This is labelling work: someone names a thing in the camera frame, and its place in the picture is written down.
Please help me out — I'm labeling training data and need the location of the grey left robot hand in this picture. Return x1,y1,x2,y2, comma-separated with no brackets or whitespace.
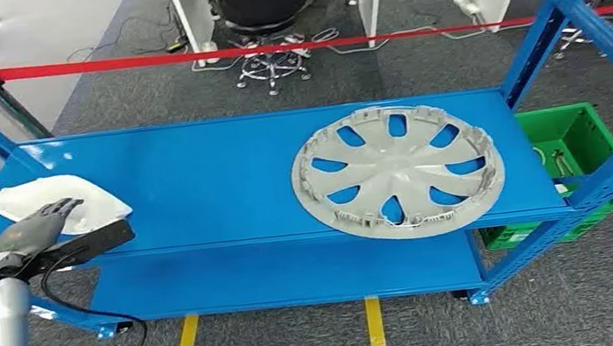
0,196,90,261

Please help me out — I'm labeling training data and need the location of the white plastic body part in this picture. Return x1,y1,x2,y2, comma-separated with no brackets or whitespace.
0,166,136,246

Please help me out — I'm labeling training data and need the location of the blue metal shelf rack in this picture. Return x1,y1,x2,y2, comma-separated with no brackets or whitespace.
0,0,613,346

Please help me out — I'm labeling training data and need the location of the red barrier belt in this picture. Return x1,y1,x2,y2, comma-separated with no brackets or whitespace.
0,0,613,91

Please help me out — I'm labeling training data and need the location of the grey wheel hubcap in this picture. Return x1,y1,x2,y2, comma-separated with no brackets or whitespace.
283,92,513,254

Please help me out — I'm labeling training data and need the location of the green plastic crate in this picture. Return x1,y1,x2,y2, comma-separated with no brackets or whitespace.
513,98,613,210
476,189,613,254

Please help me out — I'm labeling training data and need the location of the white power strip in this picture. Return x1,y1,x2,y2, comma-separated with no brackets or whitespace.
453,0,482,18

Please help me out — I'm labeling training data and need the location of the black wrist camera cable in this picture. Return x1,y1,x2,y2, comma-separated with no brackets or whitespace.
37,241,152,346

